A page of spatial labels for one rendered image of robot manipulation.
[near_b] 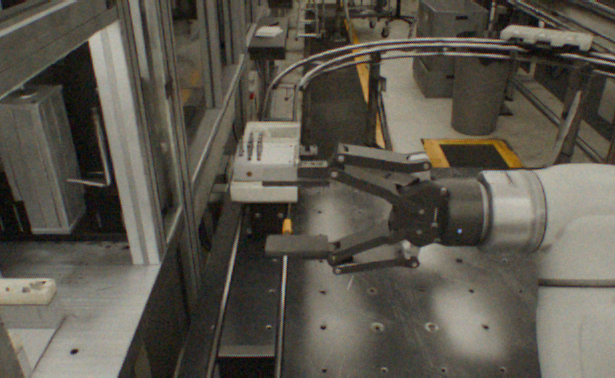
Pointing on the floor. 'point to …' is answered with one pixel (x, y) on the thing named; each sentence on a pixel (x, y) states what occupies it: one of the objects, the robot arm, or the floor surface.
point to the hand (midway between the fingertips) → (288, 212)
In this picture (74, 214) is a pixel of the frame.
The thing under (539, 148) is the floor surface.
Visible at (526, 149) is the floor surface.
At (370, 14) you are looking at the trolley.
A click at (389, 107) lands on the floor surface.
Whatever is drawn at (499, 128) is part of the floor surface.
